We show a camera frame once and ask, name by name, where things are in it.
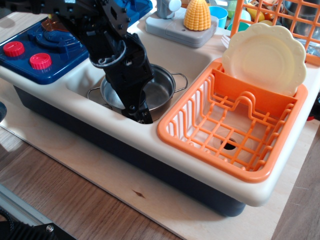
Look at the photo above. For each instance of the red stove knob rear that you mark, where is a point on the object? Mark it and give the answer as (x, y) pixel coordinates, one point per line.
(13, 49)

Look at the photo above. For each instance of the blue toy stove top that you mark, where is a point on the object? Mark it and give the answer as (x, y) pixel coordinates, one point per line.
(66, 54)

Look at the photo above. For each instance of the orange transparent plastic pot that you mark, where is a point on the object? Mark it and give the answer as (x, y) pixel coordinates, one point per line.
(52, 23)

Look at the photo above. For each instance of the blue plastic cup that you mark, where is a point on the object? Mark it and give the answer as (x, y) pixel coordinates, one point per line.
(221, 14)

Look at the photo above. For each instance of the cream toy sink unit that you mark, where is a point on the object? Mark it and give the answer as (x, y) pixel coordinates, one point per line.
(64, 102)

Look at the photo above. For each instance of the black metal bracket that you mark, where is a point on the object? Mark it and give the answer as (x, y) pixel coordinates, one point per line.
(47, 231)

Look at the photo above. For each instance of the small steel pan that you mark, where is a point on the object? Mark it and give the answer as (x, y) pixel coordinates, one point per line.
(158, 92)

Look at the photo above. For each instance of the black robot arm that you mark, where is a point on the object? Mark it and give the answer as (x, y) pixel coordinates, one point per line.
(101, 26)

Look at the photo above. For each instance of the red stove knob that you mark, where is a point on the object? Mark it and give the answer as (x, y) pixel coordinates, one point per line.
(13, 49)
(40, 61)

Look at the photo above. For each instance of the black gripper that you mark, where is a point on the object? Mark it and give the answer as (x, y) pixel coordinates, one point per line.
(127, 69)

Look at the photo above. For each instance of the cream scalloped plastic plate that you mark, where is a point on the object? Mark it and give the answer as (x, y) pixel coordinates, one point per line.
(267, 57)

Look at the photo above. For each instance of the white plastic fork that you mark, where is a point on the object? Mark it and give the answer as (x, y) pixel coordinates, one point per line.
(225, 40)

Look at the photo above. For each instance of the light plywood base board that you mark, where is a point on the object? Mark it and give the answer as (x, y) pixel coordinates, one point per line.
(95, 196)

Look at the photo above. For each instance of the grey toy faucet base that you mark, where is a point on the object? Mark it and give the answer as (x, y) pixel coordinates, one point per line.
(168, 22)

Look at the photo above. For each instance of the orange grid basket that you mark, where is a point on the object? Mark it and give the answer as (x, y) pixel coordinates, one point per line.
(300, 17)

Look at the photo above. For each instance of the red stove knob front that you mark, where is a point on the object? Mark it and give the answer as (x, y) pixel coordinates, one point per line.
(40, 61)

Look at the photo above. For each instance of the yellow toy corn cob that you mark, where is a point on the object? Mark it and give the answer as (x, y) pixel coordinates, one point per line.
(197, 16)

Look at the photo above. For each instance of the orange plastic drying rack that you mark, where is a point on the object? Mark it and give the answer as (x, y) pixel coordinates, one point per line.
(233, 126)

